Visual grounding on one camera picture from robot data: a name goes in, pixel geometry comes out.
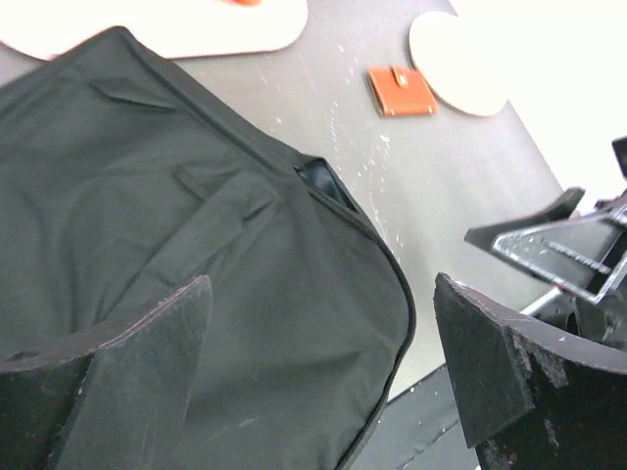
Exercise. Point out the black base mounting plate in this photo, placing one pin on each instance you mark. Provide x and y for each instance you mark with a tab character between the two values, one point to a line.
419	430

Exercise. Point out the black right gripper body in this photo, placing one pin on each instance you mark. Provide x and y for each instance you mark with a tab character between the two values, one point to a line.
603	323

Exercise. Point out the black student backpack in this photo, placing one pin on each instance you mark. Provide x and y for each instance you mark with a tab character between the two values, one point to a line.
122	178

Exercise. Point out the pink and cream plate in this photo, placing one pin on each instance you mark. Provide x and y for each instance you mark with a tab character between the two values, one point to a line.
458	63

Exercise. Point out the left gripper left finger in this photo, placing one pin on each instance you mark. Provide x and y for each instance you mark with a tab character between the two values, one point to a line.
113	396

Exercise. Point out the brown leather wallet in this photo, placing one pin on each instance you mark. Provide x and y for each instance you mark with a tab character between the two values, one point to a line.
400	92

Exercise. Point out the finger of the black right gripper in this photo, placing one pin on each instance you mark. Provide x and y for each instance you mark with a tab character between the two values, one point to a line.
583	255

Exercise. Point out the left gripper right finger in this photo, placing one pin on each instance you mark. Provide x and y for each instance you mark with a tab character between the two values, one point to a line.
530	396

